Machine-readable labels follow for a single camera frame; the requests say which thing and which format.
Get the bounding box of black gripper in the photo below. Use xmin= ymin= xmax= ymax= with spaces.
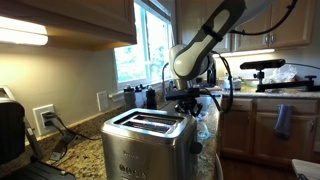
xmin=174 ymin=98 xmax=204 ymax=118

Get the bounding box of tan wooden cart top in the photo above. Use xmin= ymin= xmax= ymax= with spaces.
xmin=291 ymin=158 xmax=320 ymax=180

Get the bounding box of stainless steel two-slot toaster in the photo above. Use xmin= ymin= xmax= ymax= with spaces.
xmin=100 ymin=108 xmax=204 ymax=180

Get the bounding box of white framed kitchen window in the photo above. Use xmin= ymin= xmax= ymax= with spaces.
xmin=113 ymin=0 xmax=178 ymax=90

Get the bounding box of black water bottle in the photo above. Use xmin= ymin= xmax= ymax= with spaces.
xmin=145 ymin=85 xmax=158 ymax=111

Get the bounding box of black camera clamp stand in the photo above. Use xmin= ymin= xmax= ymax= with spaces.
xmin=252 ymin=69 xmax=320 ymax=93

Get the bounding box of chrome arched kitchen faucet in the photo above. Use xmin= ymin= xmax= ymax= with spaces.
xmin=161 ymin=61 xmax=174 ymax=103

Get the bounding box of white water bottle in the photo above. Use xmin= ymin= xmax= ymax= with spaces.
xmin=134 ymin=84 xmax=147 ymax=109

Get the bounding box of white wall power outlet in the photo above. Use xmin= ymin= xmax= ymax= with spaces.
xmin=32 ymin=103 xmax=58 ymax=137

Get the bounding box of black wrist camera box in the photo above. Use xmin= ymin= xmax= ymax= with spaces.
xmin=164 ymin=86 xmax=202 ymax=102

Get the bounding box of dim under-cabinet light strip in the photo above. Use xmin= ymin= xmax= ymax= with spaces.
xmin=213 ymin=48 xmax=276 ymax=59

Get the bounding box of bright under-cabinet light strip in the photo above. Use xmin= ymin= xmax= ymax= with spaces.
xmin=0 ymin=15 xmax=50 ymax=47

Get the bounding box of wooden base cabinet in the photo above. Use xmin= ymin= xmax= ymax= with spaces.
xmin=218 ymin=95 xmax=320 ymax=169

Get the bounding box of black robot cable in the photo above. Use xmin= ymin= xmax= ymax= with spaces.
xmin=199 ymin=0 xmax=299 ymax=115

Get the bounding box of black stereo camera bar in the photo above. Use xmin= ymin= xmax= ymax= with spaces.
xmin=239 ymin=58 xmax=287 ymax=71

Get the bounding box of black toaster power cable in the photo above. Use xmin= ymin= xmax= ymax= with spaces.
xmin=41 ymin=111 xmax=103 ymax=142

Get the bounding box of grey hanging dish towel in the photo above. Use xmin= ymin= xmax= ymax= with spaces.
xmin=273 ymin=104 xmax=295 ymax=142

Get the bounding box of crumpled clear plastic bag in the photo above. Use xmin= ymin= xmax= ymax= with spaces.
xmin=262 ymin=64 xmax=298 ymax=85

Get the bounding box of clear glass baking dish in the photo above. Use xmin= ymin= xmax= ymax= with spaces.
xmin=195 ymin=114 xmax=212 ymax=141

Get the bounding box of white light switch plate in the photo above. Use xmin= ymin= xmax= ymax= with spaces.
xmin=96 ymin=90 xmax=110 ymax=113

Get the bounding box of green bowl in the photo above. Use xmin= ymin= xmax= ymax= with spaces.
xmin=242 ymin=77 xmax=262 ymax=89

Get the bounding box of black appliance power cord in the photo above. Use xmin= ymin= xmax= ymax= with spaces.
xmin=44 ymin=119 xmax=77 ymax=163

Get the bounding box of black contact grill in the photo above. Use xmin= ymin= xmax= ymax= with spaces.
xmin=0 ymin=85 xmax=77 ymax=180

